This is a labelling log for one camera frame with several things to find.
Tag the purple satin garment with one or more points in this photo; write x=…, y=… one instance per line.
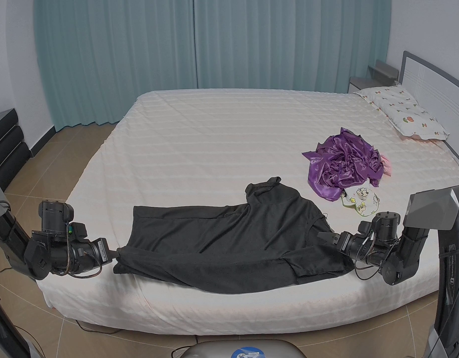
x=341, y=162

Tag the white printed green-trimmed garment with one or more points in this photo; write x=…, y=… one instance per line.
x=362, y=201

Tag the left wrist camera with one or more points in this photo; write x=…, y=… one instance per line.
x=79, y=231

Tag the bed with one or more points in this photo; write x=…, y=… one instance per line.
x=222, y=144

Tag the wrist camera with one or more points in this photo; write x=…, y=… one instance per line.
x=79, y=231
x=365, y=228

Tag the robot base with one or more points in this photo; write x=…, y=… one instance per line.
x=244, y=349

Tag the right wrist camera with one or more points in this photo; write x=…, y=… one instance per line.
x=365, y=228

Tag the pink garment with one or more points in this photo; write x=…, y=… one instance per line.
x=387, y=164

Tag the white printed pillow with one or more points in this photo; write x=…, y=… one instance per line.
x=401, y=106

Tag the blue-green curtain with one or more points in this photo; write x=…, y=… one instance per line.
x=289, y=32
x=113, y=50

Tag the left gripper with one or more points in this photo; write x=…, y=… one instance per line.
x=95, y=254

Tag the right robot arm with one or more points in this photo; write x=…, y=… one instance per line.
x=404, y=252

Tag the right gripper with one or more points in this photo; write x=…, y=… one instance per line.
x=349, y=244

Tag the grey white bedside table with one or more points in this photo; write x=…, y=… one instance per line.
x=371, y=80

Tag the black long-sleeved top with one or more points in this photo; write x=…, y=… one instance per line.
x=233, y=237

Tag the black chest of drawers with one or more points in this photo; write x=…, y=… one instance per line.
x=7, y=147

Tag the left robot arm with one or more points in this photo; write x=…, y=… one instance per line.
x=42, y=254

